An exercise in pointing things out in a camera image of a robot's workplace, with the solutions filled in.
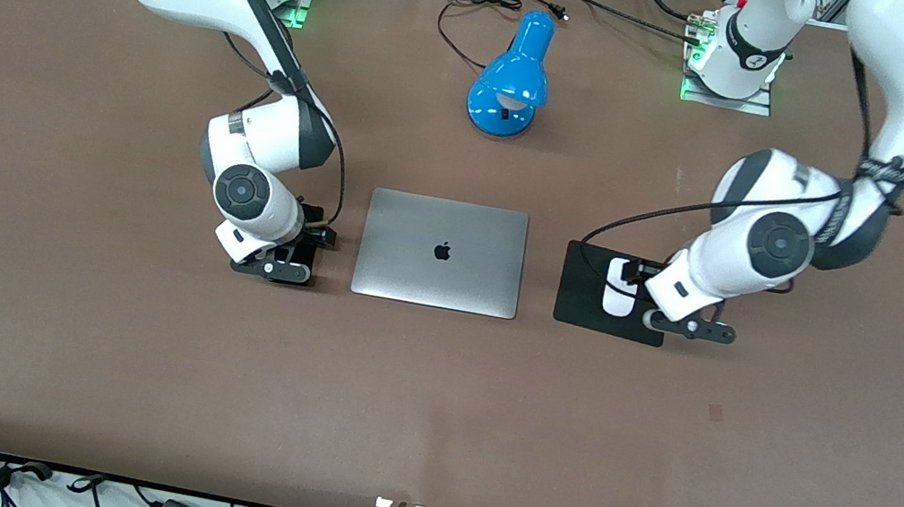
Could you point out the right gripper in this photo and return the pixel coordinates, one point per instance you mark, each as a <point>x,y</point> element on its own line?
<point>308,233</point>

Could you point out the white computer mouse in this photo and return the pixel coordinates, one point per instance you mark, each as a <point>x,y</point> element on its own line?
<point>618,294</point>

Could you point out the black mouse pad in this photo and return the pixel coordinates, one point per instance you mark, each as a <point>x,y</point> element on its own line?
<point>580,303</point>

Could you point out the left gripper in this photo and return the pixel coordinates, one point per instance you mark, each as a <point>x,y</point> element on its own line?
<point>645,274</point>

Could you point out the blue desk lamp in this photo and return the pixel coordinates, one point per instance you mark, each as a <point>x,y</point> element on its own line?
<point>512,73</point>

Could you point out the silver closed laptop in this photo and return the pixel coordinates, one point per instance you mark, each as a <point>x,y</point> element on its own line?
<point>434,278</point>

